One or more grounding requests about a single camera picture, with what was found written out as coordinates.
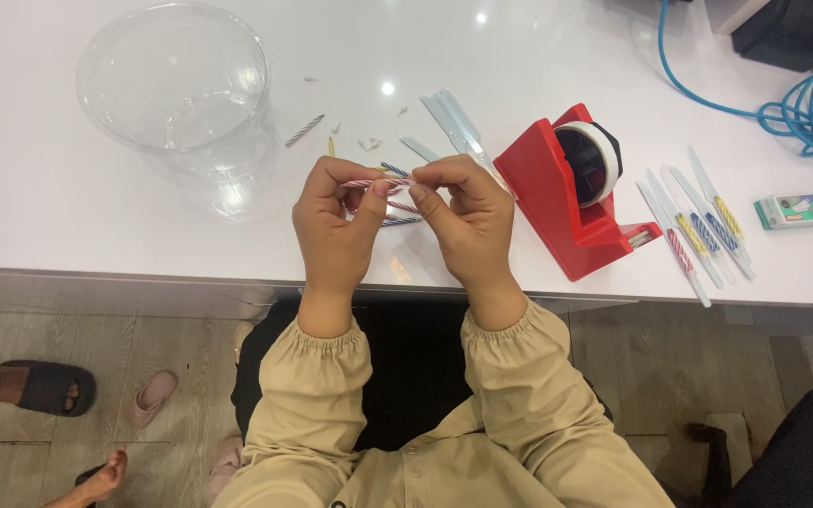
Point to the person's right hand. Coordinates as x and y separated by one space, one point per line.
477 233

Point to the person's left hand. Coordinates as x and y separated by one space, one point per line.
332 236

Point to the pink striped candle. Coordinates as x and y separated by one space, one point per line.
404 207
361 183

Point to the blue striped candle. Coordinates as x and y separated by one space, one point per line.
395 169
399 221

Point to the red tape dispenser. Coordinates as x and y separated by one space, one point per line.
540 176

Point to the white wax crumb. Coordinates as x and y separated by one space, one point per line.
370 143

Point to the clear empty sleeve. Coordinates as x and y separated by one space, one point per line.
466 123
445 123
418 147

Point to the grey striped candle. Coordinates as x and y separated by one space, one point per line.
305 130

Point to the person's black lap garment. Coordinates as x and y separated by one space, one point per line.
413 367

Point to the white tape roll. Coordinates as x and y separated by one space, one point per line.
608 152

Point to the sleeved pink candle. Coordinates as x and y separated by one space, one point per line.
679 252

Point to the clear plastic container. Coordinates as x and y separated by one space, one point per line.
173 92

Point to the sleeved yellow candle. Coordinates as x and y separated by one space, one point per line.
692 236
729 217

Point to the sleeved blue candle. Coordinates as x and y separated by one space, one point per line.
722 234
706 234

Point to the pink slipper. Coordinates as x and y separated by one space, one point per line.
152 396
226 465

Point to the person's beige shirt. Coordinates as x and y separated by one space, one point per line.
442 473

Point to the black slipper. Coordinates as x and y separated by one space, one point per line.
53 388

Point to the green staple box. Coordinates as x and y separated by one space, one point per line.
798 210

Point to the black device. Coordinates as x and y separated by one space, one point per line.
794 28

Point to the black chair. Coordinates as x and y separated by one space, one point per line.
794 451

